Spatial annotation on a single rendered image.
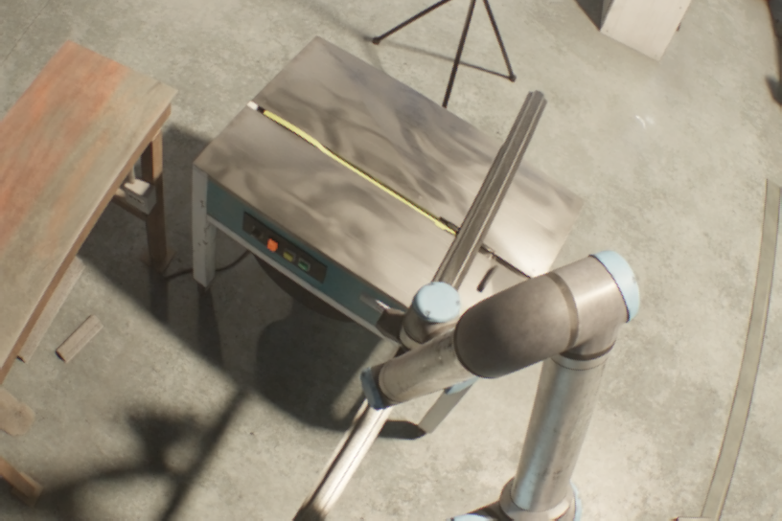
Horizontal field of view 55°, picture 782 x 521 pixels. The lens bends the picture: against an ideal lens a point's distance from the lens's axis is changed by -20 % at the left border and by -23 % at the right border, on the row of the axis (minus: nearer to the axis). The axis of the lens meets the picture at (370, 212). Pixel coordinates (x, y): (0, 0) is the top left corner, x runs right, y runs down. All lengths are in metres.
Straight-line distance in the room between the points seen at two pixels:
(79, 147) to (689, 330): 2.34
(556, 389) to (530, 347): 0.17
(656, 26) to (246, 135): 2.25
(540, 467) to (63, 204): 1.35
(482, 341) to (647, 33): 3.00
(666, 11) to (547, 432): 2.81
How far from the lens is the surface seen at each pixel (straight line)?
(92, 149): 2.29
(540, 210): 2.41
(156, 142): 2.42
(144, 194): 2.55
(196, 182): 2.37
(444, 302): 1.77
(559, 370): 1.30
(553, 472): 1.49
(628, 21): 4.03
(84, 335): 2.88
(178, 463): 2.74
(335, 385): 2.86
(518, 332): 1.17
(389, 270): 2.21
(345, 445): 2.01
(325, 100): 2.46
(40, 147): 2.32
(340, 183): 2.31
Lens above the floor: 2.66
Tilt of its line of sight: 57 degrees down
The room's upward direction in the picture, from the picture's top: 18 degrees clockwise
